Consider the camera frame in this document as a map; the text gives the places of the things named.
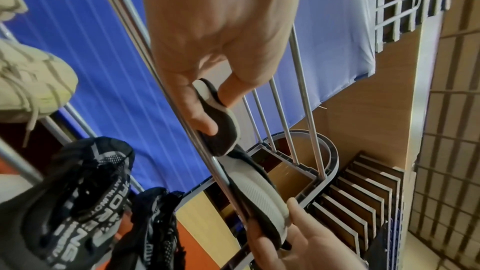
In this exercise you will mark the blue printed banner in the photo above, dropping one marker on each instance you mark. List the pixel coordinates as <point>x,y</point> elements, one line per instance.
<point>93,64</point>

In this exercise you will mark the grey metal shoe rack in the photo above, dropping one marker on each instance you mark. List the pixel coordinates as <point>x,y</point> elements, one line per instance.
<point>300,70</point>

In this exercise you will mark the black green-striped sneaker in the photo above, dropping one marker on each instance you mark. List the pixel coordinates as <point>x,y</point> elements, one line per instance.
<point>225,126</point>
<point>258,197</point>

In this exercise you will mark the black grey mesh sneaker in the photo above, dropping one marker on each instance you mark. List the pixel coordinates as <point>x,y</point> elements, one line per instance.
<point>63,203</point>
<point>153,230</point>

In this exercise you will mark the brown slatted wooden panel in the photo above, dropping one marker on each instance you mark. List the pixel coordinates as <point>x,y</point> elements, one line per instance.
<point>360,200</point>

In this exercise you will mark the white metal grid railing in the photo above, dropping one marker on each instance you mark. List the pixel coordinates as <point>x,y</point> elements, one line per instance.
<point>401,2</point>

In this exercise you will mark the person's left hand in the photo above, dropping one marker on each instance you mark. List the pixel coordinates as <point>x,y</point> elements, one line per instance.
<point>225,19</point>

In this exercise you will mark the person's right hand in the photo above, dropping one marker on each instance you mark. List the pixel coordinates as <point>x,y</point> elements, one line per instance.
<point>318,242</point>

